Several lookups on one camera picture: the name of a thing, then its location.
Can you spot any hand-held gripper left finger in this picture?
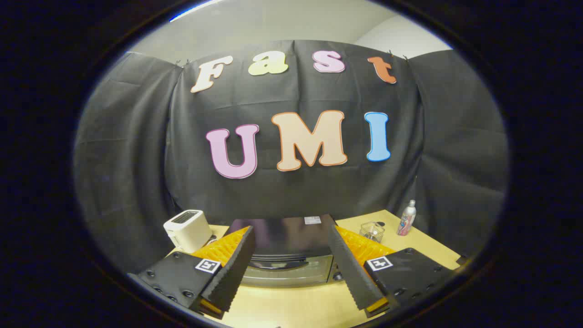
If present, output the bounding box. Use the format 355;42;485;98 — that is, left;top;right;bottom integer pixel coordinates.
128;225;256;320

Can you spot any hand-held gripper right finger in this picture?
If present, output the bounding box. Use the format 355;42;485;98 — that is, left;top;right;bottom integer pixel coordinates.
328;225;456;318

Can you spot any black toaster oven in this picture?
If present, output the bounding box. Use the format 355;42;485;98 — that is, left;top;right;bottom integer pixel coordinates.
226;214;344;288

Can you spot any white bread toaster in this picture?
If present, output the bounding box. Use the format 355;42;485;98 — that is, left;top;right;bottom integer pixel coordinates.
163;210;213;254

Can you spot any clear glass container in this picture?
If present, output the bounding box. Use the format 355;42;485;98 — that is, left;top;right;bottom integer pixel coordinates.
359;221;385;243

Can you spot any pink label drink bottle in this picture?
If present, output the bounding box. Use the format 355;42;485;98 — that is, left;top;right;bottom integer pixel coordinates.
397;200;417;236

